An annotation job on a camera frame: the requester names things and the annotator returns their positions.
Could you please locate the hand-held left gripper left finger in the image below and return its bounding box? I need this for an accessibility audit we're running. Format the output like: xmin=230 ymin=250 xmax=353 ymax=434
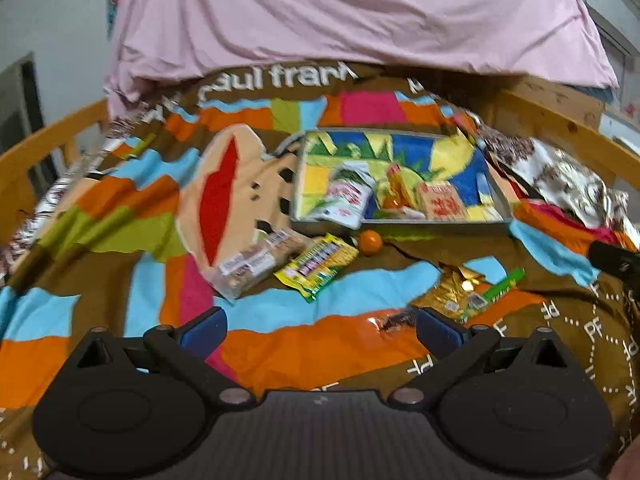
xmin=65 ymin=306 xmax=258 ymax=411

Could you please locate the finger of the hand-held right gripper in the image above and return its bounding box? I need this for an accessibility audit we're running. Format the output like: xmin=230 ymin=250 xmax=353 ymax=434
xmin=587 ymin=240 xmax=640 ymax=288

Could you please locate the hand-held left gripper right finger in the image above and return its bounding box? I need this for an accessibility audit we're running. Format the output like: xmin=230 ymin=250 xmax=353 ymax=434
xmin=390 ymin=306 xmax=576 ymax=411

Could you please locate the clear cracker packet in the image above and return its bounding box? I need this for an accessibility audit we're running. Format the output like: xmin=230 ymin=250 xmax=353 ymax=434
xmin=215 ymin=229 xmax=311 ymax=301

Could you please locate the orange fruit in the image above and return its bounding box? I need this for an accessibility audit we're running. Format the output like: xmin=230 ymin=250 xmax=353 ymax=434
xmin=359 ymin=230 xmax=385 ymax=256

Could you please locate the yellow green snack packet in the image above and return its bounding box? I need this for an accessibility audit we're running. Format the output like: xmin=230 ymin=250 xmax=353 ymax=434
xmin=272 ymin=234 xmax=360 ymax=303

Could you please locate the red white cracker packet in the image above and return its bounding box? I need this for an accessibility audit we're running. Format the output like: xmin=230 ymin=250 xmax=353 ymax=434
xmin=417 ymin=182 xmax=468 ymax=221

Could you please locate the orange snack packet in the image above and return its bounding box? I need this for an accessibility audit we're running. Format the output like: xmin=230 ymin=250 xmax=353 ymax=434
xmin=382 ymin=164 xmax=418 ymax=211

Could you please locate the white red snack packet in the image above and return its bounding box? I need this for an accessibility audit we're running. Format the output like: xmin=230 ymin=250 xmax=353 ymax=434
xmin=327 ymin=162 xmax=377 ymax=208

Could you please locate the grey tray with dinosaur drawing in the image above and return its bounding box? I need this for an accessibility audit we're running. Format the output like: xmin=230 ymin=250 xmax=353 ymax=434
xmin=290 ymin=129 xmax=513 ymax=235

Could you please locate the golden snack packet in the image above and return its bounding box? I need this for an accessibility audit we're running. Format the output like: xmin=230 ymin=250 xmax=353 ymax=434
xmin=410 ymin=265 xmax=486 ymax=321

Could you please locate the small clear candy wrapper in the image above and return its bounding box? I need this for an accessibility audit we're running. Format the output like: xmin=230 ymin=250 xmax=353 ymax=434
xmin=367 ymin=310 xmax=418 ymax=333

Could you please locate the green candy stick packet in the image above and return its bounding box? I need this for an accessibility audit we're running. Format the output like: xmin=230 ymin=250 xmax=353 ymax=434
xmin=462 ymin=267 xmax=527 ymax=318

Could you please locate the colourful patchwork printed blanket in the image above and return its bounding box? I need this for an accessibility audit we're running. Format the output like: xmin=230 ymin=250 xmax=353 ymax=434
xmin=0 ymin=62 xmax=640 ymax=480

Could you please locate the grey door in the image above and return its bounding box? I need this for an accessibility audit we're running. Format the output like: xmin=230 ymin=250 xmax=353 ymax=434
xmin=0 ymin=52 xmax=46 ymax=141

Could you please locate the teal floral cloth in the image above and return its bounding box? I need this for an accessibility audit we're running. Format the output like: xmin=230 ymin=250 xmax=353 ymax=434
xmin=106 ymin=0 xmax=128 ymax=38

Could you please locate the pink bed sheet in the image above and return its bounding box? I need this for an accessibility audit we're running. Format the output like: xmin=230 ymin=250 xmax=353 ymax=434
xmin=102 ymin=0 xmax=620 ymax=106

